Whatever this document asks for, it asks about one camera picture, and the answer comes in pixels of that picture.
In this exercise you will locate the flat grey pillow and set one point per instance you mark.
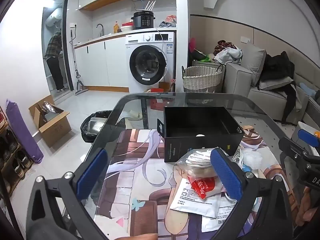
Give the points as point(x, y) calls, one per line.
point(275, 83)

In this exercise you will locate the large grey pillow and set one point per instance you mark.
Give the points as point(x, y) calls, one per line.
point(252, 60)

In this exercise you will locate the white router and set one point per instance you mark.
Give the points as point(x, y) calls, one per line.
point(150, 6)

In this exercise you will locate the white water heater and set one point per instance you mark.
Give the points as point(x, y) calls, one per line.
point(53, 17)

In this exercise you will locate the black door frame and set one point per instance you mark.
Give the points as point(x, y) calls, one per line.
point(68, 30)

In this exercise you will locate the grey sofa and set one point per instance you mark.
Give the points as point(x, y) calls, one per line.
point(265, 100)

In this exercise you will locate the white washing machine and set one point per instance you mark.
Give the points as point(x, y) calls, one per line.
point(150, 42)

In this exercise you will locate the grey mop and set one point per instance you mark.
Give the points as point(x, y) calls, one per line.
point(80, 88)

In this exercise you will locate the clear bag of cotton pads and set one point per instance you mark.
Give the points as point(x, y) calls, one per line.
point(197, 158)

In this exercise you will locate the red box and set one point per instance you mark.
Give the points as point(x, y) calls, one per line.
point(160, 101)

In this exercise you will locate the wicker basket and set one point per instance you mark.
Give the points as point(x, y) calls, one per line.
point(202, 78)

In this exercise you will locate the white grey box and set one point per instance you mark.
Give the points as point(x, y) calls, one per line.
point(298, 127)

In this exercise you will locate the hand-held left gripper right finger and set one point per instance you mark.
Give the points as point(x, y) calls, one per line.
point(226, 176)

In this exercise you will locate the orange plastic bag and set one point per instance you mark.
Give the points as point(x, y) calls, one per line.
point(171, 18)

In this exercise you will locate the black jacket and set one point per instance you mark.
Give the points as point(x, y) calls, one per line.
point(277, 66)

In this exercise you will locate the yellow bottle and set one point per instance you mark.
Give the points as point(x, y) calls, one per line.
point(116, 28)

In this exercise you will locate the black cardboard box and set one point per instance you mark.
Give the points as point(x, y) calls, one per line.
point(180, 150)

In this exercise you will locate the brown cardboard box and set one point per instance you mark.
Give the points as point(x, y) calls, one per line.
point(55, 130)

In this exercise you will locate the kitchen faucet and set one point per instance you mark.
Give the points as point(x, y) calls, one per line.
point(102, 30)

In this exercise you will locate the silver foil sheet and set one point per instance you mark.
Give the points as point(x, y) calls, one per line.
point(49, 107)

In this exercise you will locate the green bag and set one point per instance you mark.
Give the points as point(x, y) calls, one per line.
point(205, 58)

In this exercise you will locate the white printed paper sheet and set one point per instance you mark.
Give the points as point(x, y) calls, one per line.
point(212, 223)

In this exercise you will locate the white lower cabinets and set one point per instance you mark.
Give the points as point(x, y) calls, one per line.
point(100, 62)

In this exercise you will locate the white printed pouch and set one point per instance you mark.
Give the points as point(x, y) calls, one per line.
point(185, 200)

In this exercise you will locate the printed desk mat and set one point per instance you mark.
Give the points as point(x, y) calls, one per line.
point(140, 155)

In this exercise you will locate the shoe rack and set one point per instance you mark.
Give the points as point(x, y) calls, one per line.
point(10, 160)

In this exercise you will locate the red packet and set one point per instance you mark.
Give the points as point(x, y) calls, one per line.
point(203, 186)

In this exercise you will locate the plaid garment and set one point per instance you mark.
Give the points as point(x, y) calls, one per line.
point(223, 45)

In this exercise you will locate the black pressure cooker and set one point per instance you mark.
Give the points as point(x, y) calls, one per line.
point(143, 20)

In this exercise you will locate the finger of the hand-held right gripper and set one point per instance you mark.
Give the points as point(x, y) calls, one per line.
point(293, 148)
point(308, 136)

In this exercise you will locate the light blue cloth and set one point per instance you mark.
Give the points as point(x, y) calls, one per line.
point(310, 88)

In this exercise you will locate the small cardboard box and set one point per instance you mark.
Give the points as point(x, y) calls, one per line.
point(165, 86)

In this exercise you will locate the clear plastic bag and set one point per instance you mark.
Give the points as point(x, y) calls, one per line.
point(253, 158)

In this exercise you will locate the white and blue toy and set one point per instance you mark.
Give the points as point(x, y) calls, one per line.
point(238, 158)

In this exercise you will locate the black trash bag bin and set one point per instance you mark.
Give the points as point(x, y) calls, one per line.
point(86, 132)

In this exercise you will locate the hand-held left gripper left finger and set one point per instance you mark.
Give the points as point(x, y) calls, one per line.
point(92, 176)

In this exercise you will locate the pink cloth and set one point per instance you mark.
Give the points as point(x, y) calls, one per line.
point(192, 45)

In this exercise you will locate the white garment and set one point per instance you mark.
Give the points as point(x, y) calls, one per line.
point(228, 56)

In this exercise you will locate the red bowl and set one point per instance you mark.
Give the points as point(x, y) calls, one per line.
point(127, 26)

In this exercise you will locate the dark plastic bag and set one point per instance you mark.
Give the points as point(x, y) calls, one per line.
point(166, 24)

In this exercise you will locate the person's right hand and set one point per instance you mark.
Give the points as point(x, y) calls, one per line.
point(308, 206)

